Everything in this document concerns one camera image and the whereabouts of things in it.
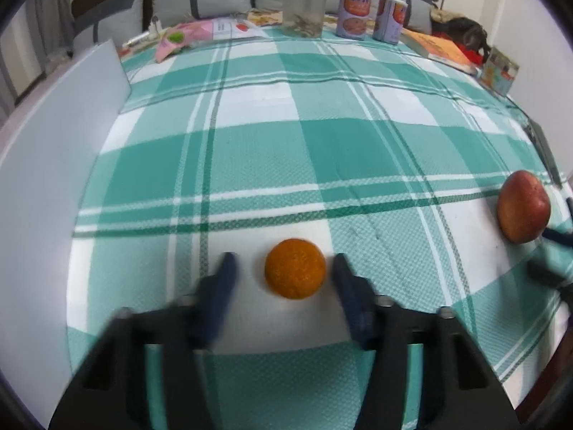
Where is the white cardboard box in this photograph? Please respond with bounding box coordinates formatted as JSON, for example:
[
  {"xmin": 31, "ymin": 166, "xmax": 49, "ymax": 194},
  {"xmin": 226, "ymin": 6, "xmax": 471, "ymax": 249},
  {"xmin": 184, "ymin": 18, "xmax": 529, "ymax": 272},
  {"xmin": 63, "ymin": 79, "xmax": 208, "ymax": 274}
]
[{"xmin": 0, "ymin": 39, "xmax": 132, "ymax": 430}]

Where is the red apple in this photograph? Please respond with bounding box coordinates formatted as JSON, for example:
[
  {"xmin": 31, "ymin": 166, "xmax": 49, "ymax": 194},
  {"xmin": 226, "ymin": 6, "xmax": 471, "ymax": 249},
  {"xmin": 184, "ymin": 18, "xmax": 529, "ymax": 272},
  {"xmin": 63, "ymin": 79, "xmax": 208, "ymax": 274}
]
[{"xmin": 497, "ymin": 170, "xmax": 551, "ymax": 243}]

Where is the black phone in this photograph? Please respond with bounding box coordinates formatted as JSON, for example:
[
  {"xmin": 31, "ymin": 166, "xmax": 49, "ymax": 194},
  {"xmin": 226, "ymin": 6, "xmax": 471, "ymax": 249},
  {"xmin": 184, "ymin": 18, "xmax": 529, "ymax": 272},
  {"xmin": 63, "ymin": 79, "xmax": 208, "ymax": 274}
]
[{"xmin": 524, "ymin": 119, "xmax": 567, "ymax": 189}]

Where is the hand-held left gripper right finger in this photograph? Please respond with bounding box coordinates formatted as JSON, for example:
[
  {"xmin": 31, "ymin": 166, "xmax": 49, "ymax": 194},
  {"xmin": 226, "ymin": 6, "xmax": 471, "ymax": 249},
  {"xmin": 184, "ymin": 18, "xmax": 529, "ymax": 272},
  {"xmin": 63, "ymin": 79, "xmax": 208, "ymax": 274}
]
[{"xmin": 331, "ymin": 253, "xmax": 522, "ymax": 430}]

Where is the printed paper tin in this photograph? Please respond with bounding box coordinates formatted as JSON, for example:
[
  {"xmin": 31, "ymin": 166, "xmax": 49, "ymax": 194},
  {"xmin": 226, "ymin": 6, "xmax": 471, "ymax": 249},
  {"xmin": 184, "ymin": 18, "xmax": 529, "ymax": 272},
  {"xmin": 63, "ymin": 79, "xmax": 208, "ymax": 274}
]
[{"xmin": 480, "ymin": 46, "xmax": 521, "ymax": 97}]

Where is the white card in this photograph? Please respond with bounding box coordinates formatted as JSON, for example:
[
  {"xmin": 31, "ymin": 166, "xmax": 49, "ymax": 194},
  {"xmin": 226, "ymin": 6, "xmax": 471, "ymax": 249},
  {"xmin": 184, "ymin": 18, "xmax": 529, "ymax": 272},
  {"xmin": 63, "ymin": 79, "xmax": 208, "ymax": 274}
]
[{"xmin": 210, "ymin": 17, "xmax": 267, "ymax": 40}]

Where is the printed food can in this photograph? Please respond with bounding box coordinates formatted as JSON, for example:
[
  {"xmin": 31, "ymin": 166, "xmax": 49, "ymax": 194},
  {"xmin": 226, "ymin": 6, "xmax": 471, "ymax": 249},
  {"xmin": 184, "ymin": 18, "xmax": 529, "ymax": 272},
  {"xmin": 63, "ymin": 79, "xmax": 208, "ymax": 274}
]
[
  {"xmin": 372, "ymin": 0, "xmax": 409, "ymax": 46},
  {"xmin": 337, "ymin": 0, "xmax": 373, "ymax": 40}
]

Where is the orange book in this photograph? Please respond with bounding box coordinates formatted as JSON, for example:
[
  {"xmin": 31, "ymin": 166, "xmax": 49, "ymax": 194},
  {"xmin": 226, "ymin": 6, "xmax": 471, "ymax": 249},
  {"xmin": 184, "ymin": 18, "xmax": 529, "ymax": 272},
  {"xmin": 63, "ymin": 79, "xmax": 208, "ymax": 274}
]
[{"xmin": 400, "ymin": 28, "xmax": 482, "ymax": 76}]

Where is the grey curtain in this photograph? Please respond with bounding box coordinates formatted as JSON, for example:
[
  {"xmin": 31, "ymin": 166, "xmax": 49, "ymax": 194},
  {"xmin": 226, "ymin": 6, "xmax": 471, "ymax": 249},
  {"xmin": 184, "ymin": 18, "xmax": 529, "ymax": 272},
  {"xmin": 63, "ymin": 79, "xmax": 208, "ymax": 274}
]
[{"xmin": 0, "ymin": 0, "xmax": 74, "ymax": 117}]

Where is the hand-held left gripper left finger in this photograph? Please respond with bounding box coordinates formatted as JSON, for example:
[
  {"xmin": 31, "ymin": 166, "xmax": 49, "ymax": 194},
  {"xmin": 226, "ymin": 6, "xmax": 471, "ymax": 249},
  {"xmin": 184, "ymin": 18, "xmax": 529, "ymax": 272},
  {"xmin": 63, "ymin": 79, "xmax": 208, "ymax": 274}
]
[{"xmin": 47, "ymin": 252, "xmax": 238, "ymax": 430}]

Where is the dark clothing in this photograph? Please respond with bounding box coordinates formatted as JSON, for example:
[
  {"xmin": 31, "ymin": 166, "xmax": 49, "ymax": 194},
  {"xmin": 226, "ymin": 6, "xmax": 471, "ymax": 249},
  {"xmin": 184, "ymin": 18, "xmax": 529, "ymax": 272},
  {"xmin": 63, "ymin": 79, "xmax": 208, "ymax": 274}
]
[{"xmin": 432, "ymin": 9, "xmax": 491, "ymax": 66}]

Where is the small orange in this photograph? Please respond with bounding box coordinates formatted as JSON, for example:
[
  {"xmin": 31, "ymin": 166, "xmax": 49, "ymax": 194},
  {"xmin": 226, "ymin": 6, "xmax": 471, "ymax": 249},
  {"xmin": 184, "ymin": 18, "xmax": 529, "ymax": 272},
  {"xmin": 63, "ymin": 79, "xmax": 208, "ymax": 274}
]
[{"xmin": 264, "ymin": 238, "xmax": 327, "ymax": 300}]

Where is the pink packet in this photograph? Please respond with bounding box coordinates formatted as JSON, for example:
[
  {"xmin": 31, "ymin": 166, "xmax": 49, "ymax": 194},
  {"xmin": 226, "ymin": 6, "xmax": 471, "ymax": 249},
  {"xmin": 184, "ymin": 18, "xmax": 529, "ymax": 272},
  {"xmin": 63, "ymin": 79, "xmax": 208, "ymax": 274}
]
[{"xmin": 154, "ymin": 20, "xmax": 216, "ymax": 63}]

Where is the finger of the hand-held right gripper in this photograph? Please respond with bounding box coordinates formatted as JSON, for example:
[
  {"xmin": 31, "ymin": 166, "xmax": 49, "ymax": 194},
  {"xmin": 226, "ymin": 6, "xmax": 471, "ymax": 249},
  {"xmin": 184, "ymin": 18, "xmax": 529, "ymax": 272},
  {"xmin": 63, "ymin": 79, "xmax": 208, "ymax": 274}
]
[
  {"xmin": 543, "ymin": 228, "xmax": 573, "ymax": 248},
  {"xmin": 526, "ymin": 260, "xmax": 573, "ymax": 294}
]

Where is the clear jar with black lid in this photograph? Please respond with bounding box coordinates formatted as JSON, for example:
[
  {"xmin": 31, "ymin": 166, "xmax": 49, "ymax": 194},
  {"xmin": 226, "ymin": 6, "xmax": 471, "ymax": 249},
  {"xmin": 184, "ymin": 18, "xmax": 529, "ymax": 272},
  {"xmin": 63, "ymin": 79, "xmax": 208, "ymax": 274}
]
[{"xmin": 283, "ymin": 0, "xmax": 329, "ymax": 38}]

